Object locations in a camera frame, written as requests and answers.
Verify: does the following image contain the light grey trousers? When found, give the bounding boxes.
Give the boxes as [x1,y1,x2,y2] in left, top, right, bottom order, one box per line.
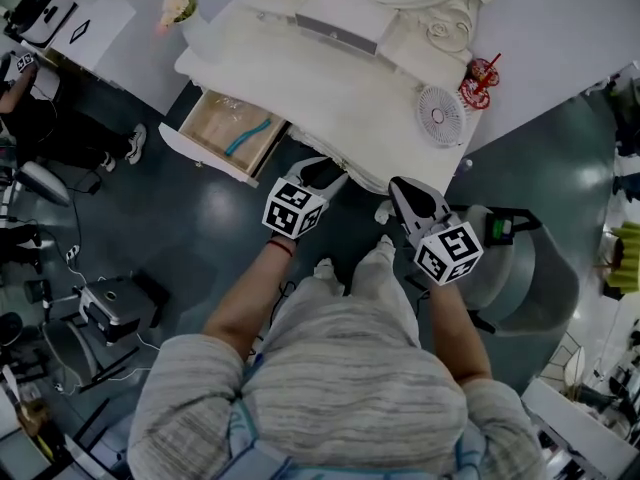
[269,234,422,352]

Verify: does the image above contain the yellow green folded cloth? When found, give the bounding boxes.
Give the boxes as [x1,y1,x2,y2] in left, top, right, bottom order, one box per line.
[606,221,640,290]

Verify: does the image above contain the grey curved seat shell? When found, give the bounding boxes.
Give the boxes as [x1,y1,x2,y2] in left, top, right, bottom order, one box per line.
[16,161,72,209]

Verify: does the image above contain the white side table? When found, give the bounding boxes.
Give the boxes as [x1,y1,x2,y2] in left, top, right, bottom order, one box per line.
[48,0,138,70]

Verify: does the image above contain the white floor cable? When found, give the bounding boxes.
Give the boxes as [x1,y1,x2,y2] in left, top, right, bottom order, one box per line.
[63,243,161,384]

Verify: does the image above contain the small white desk fan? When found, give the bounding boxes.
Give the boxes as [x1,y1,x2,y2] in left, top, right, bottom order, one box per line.
[416,84,469,149]

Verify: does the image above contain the white vase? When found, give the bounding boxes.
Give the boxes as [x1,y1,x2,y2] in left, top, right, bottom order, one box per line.
[178,11,214,62]

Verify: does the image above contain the black device with green screen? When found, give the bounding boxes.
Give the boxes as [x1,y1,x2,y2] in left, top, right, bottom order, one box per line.
[482,207,544,249]

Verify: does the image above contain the grey round stool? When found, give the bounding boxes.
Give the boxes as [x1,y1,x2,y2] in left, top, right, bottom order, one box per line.
[447,204,582,338]

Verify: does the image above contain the red paper pinwheel decoration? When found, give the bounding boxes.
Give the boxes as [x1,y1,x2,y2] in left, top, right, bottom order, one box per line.
[458,51,502,113]

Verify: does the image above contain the white and black printer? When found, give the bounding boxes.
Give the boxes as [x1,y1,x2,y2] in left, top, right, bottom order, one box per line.
[3,0,80,50]

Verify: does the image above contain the red wrist band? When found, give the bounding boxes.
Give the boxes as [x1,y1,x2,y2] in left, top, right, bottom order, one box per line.
[265,238,296,259]

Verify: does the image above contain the black frame chair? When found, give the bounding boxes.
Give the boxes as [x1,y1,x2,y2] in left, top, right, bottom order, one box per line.
[41,316,142,395]

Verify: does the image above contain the white dressing table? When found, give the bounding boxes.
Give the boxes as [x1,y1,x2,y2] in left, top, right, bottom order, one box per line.
[173,0,506,195]

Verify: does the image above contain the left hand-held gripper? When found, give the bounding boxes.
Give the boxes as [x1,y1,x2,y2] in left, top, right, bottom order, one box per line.
[262,156,350,241]

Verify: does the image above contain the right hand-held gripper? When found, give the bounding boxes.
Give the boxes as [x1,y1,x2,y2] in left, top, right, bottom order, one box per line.
[388,176,486,287]

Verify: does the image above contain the grey box appliance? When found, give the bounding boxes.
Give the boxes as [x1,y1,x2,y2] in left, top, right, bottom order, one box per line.
[78,274,162,347]

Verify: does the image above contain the pink flower bouquet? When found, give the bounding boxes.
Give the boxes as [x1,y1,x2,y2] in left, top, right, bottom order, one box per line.
[158,0,199,30]

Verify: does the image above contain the grey striped sweater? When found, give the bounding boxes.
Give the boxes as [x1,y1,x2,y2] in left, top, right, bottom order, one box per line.
[126,295,547,480]

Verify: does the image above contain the person's right forearm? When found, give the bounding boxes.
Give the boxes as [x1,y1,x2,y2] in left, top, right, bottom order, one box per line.
[426,276,495,385]

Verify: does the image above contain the clear plastic bag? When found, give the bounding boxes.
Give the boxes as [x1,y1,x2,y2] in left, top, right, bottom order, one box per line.
[209,94,252,125]

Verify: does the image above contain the person's left forearm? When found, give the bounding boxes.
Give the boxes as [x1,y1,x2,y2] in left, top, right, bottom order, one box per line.
[201,237,297,360]

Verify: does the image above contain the teal bendy hair roller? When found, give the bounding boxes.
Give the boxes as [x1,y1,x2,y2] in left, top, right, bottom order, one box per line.
[224,119,272,157]

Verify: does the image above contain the white low table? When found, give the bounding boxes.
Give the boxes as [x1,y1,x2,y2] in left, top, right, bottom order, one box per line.
[519,376,632,472]

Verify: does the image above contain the small white tabletop drawer box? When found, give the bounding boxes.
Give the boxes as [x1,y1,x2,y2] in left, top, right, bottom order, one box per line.
[293,0,397,57]

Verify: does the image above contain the white wooden drawer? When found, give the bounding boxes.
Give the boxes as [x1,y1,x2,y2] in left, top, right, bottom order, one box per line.
[158,89,292,189]

